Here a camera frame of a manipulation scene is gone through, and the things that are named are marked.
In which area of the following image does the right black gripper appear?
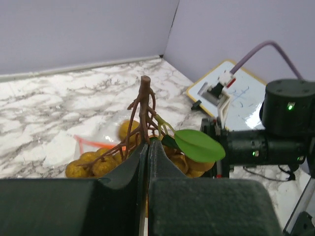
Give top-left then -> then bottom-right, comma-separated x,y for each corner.
200,79 -> 315,177

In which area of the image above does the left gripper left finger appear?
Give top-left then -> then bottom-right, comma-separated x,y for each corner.
0,144 -> 148,236

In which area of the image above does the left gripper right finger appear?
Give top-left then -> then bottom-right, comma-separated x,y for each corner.
148,141 -> 282,236

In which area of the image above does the brown fake grape bunch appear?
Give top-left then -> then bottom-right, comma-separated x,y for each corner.
65,76 -> 225,178

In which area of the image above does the clear orange zip bag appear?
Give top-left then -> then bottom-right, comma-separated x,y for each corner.
73,121 -> 122,160

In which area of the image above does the small whiteboard yellow frame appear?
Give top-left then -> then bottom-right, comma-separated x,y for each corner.
187,60 -> 266,130

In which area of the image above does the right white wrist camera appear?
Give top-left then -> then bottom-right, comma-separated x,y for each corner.
197,71 -> 236,127

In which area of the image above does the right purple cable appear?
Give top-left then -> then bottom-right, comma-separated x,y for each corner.
229,40 -> 304,81

